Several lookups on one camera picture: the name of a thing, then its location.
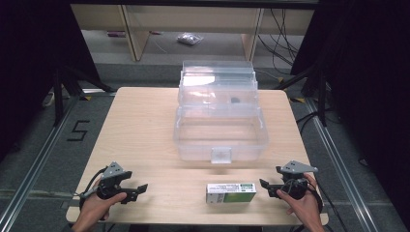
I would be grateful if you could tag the black curtain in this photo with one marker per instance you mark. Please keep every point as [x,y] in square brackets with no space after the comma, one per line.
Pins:
[364,80]
[29,64]

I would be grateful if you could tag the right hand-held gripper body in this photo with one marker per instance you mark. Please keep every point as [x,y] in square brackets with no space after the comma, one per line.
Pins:
[294,182]

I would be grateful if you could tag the clear plastic storage box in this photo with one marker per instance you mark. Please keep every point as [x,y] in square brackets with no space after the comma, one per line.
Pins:
[220,129]

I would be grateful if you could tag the green and white carton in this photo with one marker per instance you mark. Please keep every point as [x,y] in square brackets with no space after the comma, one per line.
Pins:
[230,192]

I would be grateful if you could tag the person's right hand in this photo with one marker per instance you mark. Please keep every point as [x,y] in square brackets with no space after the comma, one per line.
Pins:
[304,206]

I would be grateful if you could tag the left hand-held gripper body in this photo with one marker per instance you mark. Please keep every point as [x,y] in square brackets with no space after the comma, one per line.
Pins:
[111,184]

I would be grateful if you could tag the metal floor rail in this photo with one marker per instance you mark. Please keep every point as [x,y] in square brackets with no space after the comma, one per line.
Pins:
[38,158]
[338,161]

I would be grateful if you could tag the black stand legs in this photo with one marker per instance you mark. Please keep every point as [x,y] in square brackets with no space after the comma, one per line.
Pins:
[66,87]
[317,90]

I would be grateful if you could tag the light wooden shelf unit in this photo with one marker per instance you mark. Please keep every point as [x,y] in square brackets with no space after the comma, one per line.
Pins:
[138,22]

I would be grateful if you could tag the clear plastic bag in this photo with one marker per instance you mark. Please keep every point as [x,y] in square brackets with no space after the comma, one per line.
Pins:
[190,38]

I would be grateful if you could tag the person's left hand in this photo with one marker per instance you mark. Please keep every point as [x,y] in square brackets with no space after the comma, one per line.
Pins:
[95,209]

